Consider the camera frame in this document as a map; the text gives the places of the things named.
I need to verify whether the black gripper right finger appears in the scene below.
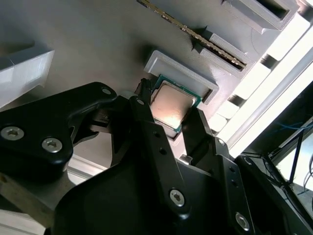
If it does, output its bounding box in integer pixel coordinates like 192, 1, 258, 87
182, 107, 309, 235

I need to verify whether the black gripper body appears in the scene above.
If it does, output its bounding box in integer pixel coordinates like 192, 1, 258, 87
52, 158, 237, 235

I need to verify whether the CPU with silver top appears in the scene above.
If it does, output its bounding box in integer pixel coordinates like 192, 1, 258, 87
150, 74, 203, 138

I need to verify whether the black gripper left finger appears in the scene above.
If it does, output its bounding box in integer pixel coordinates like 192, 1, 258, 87
0, 78, 192, 220

